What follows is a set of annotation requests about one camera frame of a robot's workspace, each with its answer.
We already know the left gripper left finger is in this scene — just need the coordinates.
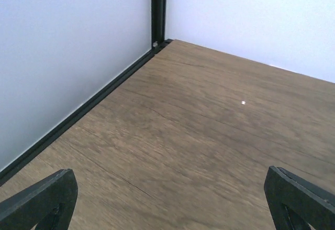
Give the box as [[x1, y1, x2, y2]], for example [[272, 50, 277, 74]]
[[1, 169, 78, 229]]

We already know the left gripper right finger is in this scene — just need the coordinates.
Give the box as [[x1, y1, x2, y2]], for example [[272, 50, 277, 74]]
[[264, 166, 334, 230]]

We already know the black left floor rail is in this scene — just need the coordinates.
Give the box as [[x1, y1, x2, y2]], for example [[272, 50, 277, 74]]
[[1, 39, 172, 185]]

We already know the black corner frame post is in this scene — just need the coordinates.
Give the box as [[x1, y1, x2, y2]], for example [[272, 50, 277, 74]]
[[151, 0, 166, 49]]

